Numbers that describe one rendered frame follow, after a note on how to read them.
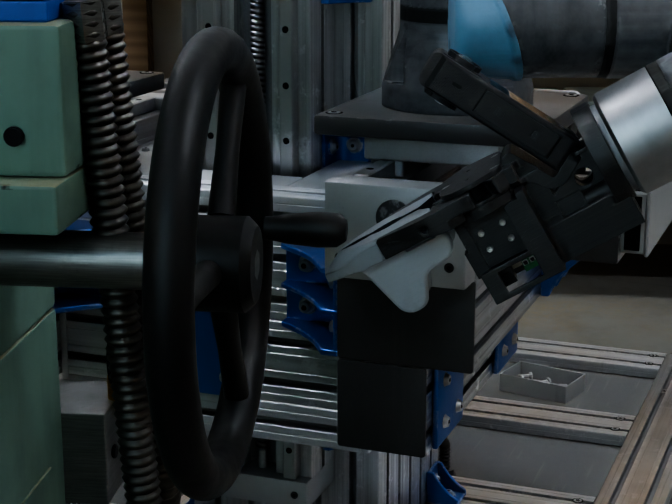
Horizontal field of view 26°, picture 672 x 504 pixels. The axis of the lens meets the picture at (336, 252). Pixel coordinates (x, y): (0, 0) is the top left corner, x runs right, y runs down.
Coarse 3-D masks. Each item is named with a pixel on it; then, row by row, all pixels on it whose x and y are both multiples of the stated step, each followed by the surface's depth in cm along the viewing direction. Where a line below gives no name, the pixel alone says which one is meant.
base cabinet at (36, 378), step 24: (48, 312) 114; (24, 336) 108; (48, 336) 114; (0, 360) 103; (24, 360) 108; (48, 360) 114; (0, 384) 103; (24, 384) 108; (48, 384) 114; (0, 408) 103; (24, 408) 108; (48, 408) 114; (0, 432) 103; (24, 432) 109; (48, 432) 114; (0, 456) 103; (24, 456) 109; (48, 456) 115; (0, 480) 104; (24, 480) 109; (48, 480) 114
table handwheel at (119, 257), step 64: (192, 64) 81; (192, 128) 78; (256, 128) 98; (192, 192) 77; (256, 192) 101; (0, 256) 90; (64, 256) 89; (128, 256) 89; (192, 256) 76; (256, 256) 89; (192, 320) 77; (256, 320) 101; (192, 384) 78; (256, 384) 99; (192, 448) 80
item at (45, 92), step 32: (0, 32) 84; (32, 32) 83; (64, 32) 84; (0, 64) 84; (32, 64) 84; (64, 64) 84; (0, 96) 85; (32, 96) 84; (64, 96) 84; (0, 128) 85; (32, 128) 85; (64, 128) 85; (0, 160) 86; (32, 160) 85; (64, 160) 85
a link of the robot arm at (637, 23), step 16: (624, 0) 100; (640, 0) 100; (656, 0) 100; (624, 16) 99; (640, 16) 99; (656, 16) 99; (624, 32) 99; (640, 32) 100; (656, 32) 100; (624, 48) 100; (640, 48) 100; (656, 48) 100; (624, 64) 101; (640, 64) 101
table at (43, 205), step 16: (0, 176) 86; (16, 176) 86; (80, 176) 88; (0, 192) 84; (16, 192) 84; (32, 192) 84; (48, 192) 84; (64, 192) 85; (80, 192) 88; (0, 208) 84; (16, 208) 84; (32, 208) 84; (48, 208) 84; (64, 208) 85; (80, 208) 88; (0, 224) 84; (16, 224) 84; (32, 224) 84; (48, 224) 84; (64, 224) 85
